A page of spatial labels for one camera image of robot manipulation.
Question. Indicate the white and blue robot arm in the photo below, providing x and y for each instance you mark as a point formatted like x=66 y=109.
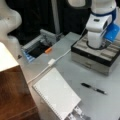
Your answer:
x=98 y=8

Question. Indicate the grey metal bin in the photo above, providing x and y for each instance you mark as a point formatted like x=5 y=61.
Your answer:
x=45 y=38

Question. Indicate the white spiral notebook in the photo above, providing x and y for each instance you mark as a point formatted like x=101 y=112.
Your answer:
x=57 y=94

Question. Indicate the grey compartment tray box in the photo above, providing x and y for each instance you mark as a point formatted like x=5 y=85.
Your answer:
x=102 y=60

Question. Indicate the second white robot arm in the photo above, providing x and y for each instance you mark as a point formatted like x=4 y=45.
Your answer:
x=9 y=45

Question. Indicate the black pen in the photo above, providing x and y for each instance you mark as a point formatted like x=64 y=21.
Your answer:
x=93 y=88

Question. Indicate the blue and white gripper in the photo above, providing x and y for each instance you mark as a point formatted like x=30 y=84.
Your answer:
x=101 y=29

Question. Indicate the brown wooden shelf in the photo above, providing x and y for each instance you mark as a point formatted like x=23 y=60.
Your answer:
x=16 y=102

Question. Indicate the metal binder clips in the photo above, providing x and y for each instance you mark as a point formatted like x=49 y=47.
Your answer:
x=77 y=111

